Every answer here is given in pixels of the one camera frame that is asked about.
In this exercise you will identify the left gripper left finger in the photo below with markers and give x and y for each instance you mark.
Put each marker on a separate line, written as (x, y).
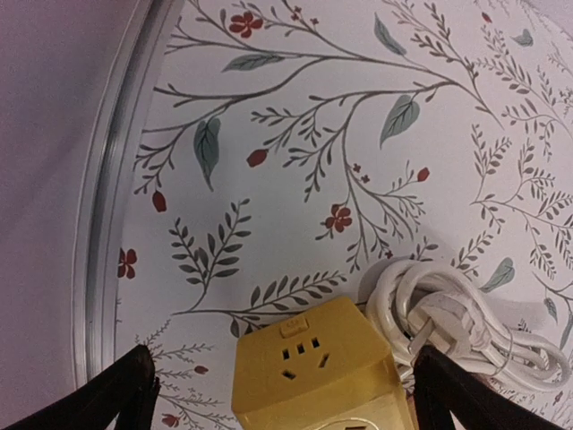
(125, 393)

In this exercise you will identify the left aluminium frame post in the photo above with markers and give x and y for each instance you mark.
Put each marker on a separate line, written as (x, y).
(107, 182)

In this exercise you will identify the yellow cube socket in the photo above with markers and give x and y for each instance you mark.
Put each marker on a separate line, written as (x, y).
(326, 368)

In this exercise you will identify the floral table mat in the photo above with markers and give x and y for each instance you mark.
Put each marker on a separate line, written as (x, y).
(292, 147)

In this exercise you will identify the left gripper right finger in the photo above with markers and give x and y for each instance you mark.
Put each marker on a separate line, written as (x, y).
(445, 392)

